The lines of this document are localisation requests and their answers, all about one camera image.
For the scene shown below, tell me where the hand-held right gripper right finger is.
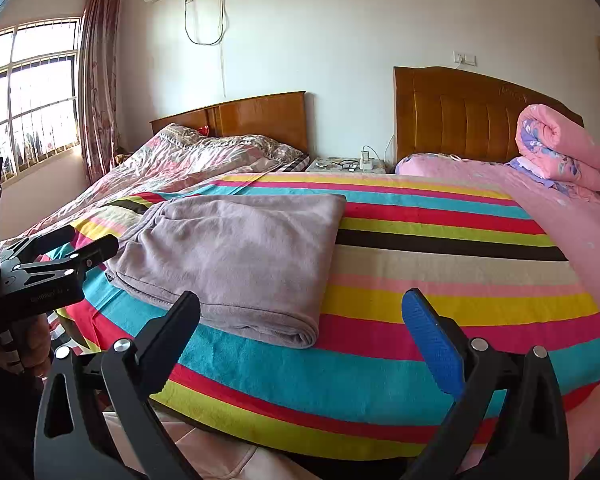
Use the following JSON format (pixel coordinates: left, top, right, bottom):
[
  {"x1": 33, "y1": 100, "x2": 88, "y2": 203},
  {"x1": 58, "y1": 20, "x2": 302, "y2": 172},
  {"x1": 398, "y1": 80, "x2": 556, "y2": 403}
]
[{"x1": 401, "y1": 287, "x2": 571, "y2": 480}]

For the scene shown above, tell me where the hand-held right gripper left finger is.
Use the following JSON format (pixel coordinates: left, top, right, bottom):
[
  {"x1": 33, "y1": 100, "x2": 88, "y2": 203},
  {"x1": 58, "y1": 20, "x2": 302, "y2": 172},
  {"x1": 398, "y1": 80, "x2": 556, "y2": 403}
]
[{"x1": 32, "y1": 290, "x2": 202, "y2": 480}]

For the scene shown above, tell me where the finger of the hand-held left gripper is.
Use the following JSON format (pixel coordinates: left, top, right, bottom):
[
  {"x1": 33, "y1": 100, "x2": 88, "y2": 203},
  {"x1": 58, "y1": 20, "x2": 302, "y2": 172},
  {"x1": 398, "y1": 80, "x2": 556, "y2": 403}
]
[
  {"x1": 19, "y1": 233, "x2": 120, "y2": 287},
  {"x1": 0, "y1": 224, "x2": 76, "y2": 264}
]

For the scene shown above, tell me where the mauve knit sweater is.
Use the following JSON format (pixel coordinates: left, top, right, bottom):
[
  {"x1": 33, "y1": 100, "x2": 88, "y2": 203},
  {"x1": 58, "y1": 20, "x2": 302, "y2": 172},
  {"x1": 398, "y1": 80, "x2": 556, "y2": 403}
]
[{"x1": 105, "y1": 193, "x2": 348, "y2": 350}]

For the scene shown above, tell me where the person's left hand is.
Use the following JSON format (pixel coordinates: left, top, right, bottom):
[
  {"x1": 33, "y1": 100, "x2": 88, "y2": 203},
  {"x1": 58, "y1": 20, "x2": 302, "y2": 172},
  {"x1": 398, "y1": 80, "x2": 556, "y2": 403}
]
[{"x1": 15, "y1": 312, "x2": 52, "y2": 378}]

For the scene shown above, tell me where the striped colourful blanket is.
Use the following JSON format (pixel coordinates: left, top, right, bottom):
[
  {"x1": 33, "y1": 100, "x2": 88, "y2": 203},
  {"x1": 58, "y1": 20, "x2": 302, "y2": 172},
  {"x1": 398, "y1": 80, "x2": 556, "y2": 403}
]
[{"x1": 55, "y1": 171, "x2": 600, "y2": 458}]

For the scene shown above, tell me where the pink floral quilt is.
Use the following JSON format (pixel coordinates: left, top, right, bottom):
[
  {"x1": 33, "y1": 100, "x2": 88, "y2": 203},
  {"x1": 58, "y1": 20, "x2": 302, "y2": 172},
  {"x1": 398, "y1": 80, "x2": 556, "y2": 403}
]
[{"x1": 0, "y1": 124, "x2": 306, "y2": 256}]

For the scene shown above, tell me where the barred window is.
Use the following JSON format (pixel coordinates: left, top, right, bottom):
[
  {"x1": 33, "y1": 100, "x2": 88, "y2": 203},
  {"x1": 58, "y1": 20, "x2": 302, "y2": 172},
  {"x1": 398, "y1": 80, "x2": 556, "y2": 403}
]
[{"x1": 0, "y1": 17, "x2": 83, "y2": 181}]

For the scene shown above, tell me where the pink floral curtain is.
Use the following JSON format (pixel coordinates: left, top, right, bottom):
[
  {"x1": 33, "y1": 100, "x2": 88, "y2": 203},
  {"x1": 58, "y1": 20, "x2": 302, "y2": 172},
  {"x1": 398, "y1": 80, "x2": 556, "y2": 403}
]
[{"x1": 80, "y1": 0, "x2": 123, "y2": 188}]

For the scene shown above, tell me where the pink bedsheet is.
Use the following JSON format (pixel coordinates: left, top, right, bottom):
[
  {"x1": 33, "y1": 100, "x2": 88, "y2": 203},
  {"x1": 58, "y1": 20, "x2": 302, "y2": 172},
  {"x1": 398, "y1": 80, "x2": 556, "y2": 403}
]
[{"x1": 395, "y1": 154, "x2": 600, "y2": 411}]

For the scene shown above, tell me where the plaid pillow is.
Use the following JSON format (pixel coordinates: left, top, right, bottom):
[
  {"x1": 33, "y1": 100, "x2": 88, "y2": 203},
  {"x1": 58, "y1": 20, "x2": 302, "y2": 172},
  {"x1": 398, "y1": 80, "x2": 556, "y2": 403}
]
[{"x1": 280, "y1": 154, "x2": 312, "y2": 173}]

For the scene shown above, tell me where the cloth-covered nightstand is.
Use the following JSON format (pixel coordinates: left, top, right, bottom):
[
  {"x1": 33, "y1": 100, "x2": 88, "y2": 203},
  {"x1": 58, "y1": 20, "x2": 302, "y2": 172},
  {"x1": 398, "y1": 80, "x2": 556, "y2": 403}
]
[{"x1": 307, "y1": 156, "x2": 396, "y2": 175}]

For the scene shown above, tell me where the plain wooden headboard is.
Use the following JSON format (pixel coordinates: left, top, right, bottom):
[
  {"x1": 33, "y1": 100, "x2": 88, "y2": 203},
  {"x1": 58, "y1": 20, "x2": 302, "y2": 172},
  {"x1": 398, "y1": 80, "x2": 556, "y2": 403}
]
[{"x1": 150, "y1": 91, "x2": 310, "y2": 153}]

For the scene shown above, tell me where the carved wooden headboard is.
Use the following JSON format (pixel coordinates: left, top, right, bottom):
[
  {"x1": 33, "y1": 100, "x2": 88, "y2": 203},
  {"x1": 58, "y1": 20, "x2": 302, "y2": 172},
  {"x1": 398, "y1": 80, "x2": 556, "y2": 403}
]
[{"x1": 393, "y1": 66, "x2": 585, "y2": 173}]

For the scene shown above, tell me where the rolled pink quilt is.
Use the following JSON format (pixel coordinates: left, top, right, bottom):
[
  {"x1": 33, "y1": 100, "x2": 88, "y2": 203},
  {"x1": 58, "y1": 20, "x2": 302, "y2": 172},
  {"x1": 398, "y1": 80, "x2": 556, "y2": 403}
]
[{"x1": 505, "y1": 104, "x2": 600, "y2": 193}]

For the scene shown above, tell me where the white charger cable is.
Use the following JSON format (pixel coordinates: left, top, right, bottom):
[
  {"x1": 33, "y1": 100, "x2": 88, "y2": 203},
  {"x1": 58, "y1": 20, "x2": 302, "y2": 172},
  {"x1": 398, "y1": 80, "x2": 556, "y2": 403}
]
[{"x1": 372, "y1": 132, "x2": 397, "y2": 162}]

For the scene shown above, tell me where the white hanging cord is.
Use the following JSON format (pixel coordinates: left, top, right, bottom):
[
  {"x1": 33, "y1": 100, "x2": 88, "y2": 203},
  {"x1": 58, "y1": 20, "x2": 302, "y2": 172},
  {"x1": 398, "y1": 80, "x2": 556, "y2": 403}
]
[{"x1": 219, "y1": 0, "x2": 228, "y2": 99}]

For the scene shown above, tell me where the black power cable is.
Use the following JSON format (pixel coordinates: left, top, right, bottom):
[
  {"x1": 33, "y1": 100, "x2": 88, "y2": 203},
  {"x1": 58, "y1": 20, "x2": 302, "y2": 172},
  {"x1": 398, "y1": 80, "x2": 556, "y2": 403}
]
[{"x1": 183, "y1": 0, "x2": 227, "y2": 46}]

